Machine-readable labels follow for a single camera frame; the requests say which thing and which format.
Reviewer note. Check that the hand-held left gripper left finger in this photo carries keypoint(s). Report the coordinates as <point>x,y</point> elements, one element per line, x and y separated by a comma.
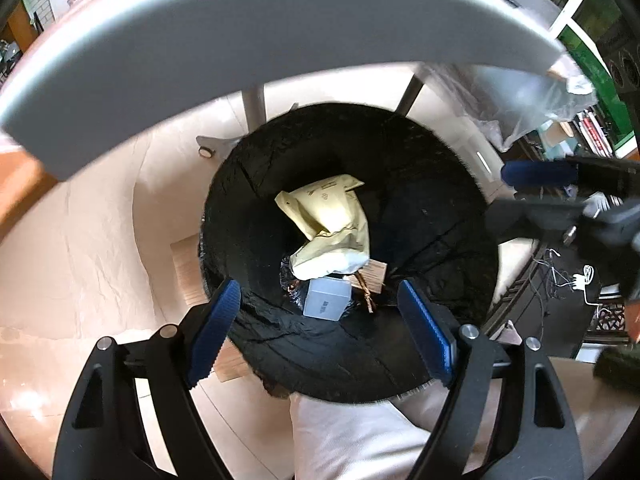
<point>215,332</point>

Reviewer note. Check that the white wrinkled sheet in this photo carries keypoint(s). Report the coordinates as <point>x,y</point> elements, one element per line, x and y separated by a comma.
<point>90,260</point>

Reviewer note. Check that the row of books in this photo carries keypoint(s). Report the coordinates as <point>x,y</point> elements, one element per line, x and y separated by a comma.
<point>595,132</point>

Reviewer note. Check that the cream padded envelope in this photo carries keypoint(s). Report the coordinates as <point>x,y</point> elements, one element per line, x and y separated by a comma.
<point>330,220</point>

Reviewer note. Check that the person's right forearm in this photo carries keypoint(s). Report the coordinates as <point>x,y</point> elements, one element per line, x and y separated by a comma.
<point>620,367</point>

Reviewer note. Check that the clear plastic table cover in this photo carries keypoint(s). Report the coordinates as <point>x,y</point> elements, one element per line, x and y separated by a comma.
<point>525,95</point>

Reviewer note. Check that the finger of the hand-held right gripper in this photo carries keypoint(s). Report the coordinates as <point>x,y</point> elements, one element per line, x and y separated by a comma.
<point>530,174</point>
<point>535,216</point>

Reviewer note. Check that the small pale grey box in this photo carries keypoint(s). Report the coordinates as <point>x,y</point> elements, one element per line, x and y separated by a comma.
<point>325,300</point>

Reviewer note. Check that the bin with black liner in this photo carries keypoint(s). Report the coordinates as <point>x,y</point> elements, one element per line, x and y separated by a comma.
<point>425,185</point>

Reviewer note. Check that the person's white trousers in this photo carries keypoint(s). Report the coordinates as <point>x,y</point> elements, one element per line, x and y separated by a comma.
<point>350,440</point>

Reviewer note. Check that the brown cardboard tag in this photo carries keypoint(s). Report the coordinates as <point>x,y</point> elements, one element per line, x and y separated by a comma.
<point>372,275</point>

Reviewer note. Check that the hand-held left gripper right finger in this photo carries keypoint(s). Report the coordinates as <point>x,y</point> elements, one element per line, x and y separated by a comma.
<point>425,332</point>

